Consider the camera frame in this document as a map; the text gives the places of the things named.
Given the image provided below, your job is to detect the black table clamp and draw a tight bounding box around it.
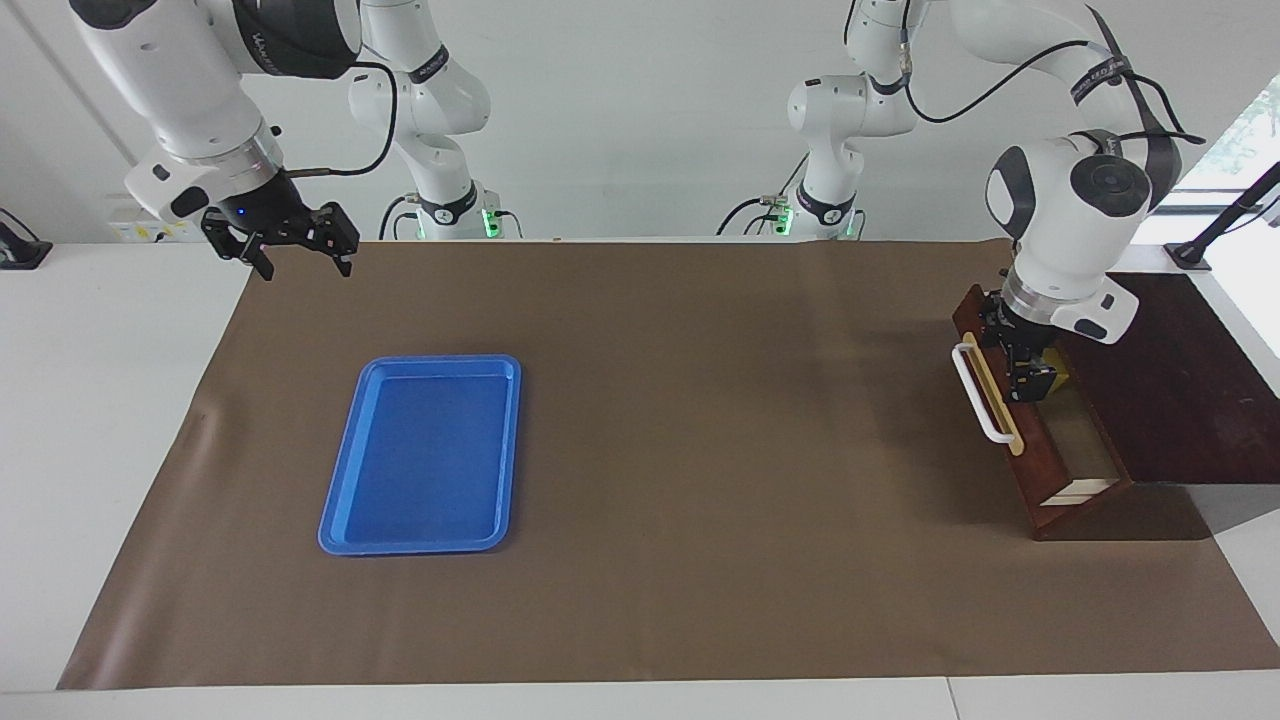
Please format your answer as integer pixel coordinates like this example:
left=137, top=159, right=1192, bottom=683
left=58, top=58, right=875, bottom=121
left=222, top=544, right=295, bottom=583
left=0, top=208, right=53, bottom=271

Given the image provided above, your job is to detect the brown table mat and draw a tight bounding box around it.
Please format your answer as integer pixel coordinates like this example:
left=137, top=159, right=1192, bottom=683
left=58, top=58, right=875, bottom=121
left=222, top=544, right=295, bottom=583
left=57, top=238, right=1280, bottom=691

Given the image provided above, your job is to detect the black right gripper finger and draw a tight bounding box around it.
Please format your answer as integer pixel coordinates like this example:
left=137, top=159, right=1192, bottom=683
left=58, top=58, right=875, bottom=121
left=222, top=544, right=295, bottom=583
left=203, top=215, right=277, bottom=282
left=300, top=202, right=361, bottom=279

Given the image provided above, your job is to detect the wooden drawer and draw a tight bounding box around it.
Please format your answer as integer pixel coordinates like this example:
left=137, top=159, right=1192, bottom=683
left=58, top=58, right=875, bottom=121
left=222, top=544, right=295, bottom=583
left=950, top=285, right=1123, bottom=508

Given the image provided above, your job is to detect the bright window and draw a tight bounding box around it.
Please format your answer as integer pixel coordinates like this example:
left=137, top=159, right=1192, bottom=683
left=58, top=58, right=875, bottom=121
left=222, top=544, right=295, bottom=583
left=1170, top=78, right=1280, bottom=196

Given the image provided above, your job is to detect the black right arm base cable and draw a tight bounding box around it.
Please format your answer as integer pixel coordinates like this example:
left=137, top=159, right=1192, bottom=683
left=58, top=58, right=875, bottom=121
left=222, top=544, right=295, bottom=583
left=378, top=196, right=421, bottom=241

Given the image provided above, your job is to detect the white drawer handle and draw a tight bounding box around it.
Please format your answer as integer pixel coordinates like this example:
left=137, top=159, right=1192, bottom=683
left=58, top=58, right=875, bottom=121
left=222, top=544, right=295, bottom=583
left=951, top=342, right=1019, bottom=445

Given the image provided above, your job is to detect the blue plastic tray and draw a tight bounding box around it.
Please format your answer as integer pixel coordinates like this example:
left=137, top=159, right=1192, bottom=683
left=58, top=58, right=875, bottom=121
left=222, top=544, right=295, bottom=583
left=318, top=354, right=523, bottom=557

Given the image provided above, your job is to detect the black left arm base cable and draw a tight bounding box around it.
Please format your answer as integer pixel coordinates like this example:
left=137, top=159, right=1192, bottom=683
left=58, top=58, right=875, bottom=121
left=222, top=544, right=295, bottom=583
left=716, top=150, right=811, bottom=237

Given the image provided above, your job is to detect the white wall socket strip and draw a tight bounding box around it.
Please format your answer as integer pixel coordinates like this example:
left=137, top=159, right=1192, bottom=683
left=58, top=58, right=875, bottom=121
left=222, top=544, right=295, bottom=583
left=108, top=205, right=181, bottom=244

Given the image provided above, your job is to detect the black stand pole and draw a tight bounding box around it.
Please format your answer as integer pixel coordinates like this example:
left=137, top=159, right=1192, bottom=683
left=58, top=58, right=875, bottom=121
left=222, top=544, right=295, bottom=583
left=1165, top=160, right=1280, bottom=273

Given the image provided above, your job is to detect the dark wooden drawer cabinet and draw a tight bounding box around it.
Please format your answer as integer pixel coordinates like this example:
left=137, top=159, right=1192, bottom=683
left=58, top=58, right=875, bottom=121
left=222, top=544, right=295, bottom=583
left=1030, top=272, right=1280, bottom=542

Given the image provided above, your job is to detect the black arm base cable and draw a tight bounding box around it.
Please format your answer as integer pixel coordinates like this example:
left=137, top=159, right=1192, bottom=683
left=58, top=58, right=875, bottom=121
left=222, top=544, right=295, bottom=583
left=716, top=150, right=811, bottom=237
left=378, top=196, right=421, bottom=241

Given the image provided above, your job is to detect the beige handle backing strip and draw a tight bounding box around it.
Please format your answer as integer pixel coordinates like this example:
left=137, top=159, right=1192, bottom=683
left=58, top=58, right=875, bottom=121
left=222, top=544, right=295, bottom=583
left=965, top=335, right=1026, bottom=458

